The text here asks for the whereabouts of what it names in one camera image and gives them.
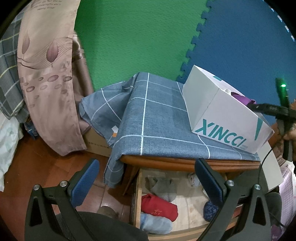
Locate grey underwear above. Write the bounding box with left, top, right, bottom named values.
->
left=144, top=176, right=177, bottom=202

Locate wooden drawer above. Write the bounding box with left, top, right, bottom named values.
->
left=131, top=167, right=245, bottom=241

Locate blue foam mat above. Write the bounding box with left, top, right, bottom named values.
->
left=177, top=0, right=296, bottom=130

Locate white shoe box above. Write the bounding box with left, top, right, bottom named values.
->
left=182, top=65, right=275, bottom=154

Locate brown satin cloth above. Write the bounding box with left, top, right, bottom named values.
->
left=72, top=32, right=95, bottom=139

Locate black cable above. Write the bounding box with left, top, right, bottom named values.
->
left=258, top=139, right=286, bottom=229

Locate cardboard box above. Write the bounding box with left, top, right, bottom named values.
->
left=82, top=126, right=117, bottom=158

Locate white patterned underwear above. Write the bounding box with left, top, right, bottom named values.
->
left=188, top=173, right=202, bottom=187

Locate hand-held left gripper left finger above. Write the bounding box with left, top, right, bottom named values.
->
left=24, top=158, right=100, bottom=241

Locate green foam mat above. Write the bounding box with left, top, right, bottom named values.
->
left=74, top=0, right=208, bottom=95

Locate dark blue patterned underwear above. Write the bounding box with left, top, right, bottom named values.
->
left=203, top=200, right=220, bottom=222

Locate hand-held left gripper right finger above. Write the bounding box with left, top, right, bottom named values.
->
left=194, top=158, right=271, bottom=241

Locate blue checked cloth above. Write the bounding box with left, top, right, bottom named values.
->
left=79, top=72, right=262, bottom=189

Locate white satin bedding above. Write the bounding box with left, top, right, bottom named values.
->
left=0, top=117, right=23, bottom=193

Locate purple underwear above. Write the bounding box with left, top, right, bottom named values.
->
left=230, top=91, right=256, bottom=106

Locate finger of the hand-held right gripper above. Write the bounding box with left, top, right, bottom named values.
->
left=246, top=103, right=289, bottom=117

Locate person's right hand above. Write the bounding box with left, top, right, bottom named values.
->
left=283, top=128, right=296, bottom=143

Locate grey plaid bedding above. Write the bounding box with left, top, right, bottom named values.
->
left=0, top=17, right=30, bottom=120

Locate light blue underwear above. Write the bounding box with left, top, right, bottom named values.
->
left=139, top=213, right=173, bottom=235

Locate red underwear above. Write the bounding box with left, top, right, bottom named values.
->
left=141, top=194, right=179, bottom=224

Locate pink leaf print pillow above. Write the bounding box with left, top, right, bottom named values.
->
left=17, top=0, right=87, bottom=157

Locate wooden nightstand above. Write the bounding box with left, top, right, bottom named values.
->
left=120, top=154, right=262, bottom=195

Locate white drawer liner paper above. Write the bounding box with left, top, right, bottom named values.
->
left=144, top=169, right=229, bottom=232

